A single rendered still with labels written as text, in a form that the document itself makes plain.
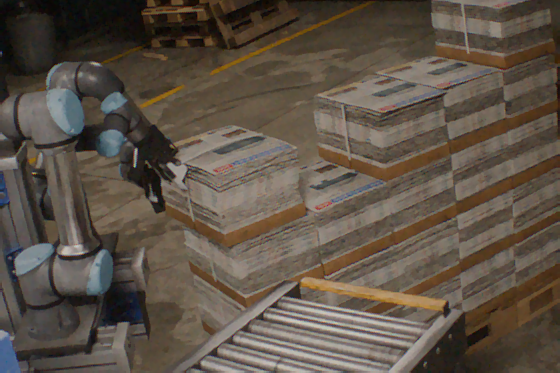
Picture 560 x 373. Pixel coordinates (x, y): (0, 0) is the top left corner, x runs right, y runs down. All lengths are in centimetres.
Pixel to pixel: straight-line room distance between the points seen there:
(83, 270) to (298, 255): 82
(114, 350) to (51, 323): 18
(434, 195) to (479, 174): 22
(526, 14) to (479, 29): 19
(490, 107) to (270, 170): 92
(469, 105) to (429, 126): 19
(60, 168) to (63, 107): 16
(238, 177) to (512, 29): 120
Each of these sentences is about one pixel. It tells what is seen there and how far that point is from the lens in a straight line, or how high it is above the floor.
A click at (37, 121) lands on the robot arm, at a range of 225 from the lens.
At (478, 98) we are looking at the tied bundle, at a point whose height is 99.
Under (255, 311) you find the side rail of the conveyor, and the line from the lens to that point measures 245.
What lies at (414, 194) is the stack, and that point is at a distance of 315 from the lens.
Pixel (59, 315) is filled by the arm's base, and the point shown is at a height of 87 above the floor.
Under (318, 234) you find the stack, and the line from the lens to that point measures 295.
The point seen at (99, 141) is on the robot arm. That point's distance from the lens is 260.
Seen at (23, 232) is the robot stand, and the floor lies 103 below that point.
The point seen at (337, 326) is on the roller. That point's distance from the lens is 232.
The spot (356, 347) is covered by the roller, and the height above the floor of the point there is 80.
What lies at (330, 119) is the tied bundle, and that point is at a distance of 321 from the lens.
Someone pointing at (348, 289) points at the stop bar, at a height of 82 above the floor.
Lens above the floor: 196
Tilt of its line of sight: 20 degrees down
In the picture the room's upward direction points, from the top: 9 degrees counter-clockwise
